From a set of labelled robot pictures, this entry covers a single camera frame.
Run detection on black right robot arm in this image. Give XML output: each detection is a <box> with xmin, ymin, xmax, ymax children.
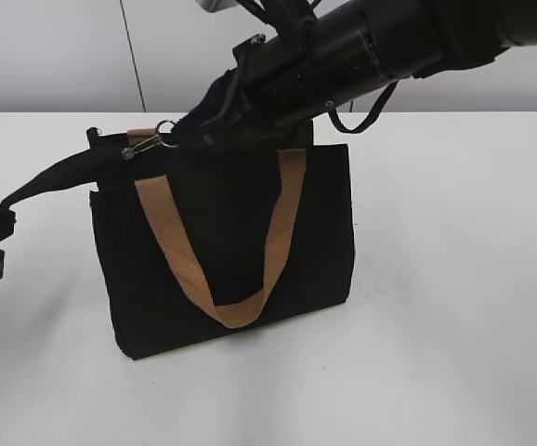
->
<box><xmin>171</xmin><ymin>0</ymin><xmax>537</xmax><ymax>148</ymax></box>

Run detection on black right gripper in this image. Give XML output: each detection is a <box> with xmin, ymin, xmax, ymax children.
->
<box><xmin>175</xmin><ymin>32</ymin><xmax>337</xmax><ymax>149</ymax></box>

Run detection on silver zipper pull with ring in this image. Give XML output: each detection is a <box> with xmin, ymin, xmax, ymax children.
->
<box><xmin>122</xmin><ymin>120</ymin><xmax>178</xmax><ymax>161</ymax></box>

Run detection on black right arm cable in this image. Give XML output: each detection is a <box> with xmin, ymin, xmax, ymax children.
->
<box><xmin>328</xmin><ymin>81</ymin><xmax>399</xmax><ymax>134</ymax></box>

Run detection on black canvas tote bag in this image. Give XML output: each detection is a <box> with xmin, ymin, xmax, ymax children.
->
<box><xmin>2</xmin><ymin>123</ymin><xmax>355</xmax><ymax>360</ymax></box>

